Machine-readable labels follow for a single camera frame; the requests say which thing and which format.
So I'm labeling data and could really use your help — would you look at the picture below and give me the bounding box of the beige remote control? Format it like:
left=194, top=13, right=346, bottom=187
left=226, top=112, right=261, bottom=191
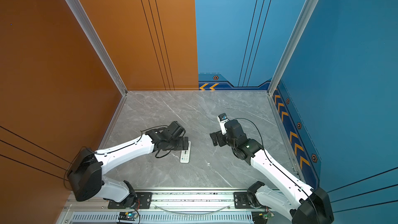
left=180, top=141, right=191, bottom=163

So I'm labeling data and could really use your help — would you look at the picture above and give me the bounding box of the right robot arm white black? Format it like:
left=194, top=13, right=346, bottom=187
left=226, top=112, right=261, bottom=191
left=210, top=113, right=334, bottom=224

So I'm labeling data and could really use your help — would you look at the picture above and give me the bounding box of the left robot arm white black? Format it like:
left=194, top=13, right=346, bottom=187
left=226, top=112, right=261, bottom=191
left=65, top=121, right=190, bottom=209

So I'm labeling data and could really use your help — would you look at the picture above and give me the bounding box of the white ventilation grille strip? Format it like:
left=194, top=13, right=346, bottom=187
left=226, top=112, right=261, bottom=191
left=68, top=212, right=254, bottom=224

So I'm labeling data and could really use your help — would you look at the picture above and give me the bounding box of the circuit board right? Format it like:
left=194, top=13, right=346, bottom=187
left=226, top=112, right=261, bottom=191
left=251, top=212, right=275, bottom=224

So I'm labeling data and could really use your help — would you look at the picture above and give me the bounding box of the green circuit board left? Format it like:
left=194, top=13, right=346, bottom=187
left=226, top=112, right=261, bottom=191
left=117, top=212, right=140, bottom=224

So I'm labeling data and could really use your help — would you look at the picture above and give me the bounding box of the aluminium front rail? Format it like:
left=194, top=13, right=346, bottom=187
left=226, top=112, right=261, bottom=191
left=62, top=188, right=293, bottom=213

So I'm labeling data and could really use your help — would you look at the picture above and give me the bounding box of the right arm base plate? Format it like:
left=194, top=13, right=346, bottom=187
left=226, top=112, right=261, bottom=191
left=233, top=192, right=262, bottom=209

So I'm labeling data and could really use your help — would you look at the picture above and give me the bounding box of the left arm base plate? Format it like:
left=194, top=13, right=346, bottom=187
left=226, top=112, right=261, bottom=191
left=107, top=192, right=153, bottom=209

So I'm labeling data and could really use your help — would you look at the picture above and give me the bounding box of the left aluminium corner post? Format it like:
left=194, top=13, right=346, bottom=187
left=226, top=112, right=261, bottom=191
left=65, top=0, right=127, bottom=96

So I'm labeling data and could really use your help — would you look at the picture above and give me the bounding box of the aluminium corner post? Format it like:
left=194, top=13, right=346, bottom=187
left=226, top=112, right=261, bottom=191
left=65, top=0, right=127, bottom=96
left=267, top=0, right=319, bottom=96

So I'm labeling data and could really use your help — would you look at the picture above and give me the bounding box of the right aluminium corner post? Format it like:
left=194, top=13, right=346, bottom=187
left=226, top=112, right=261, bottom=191
left=267, top=0, right=319, bottom=96

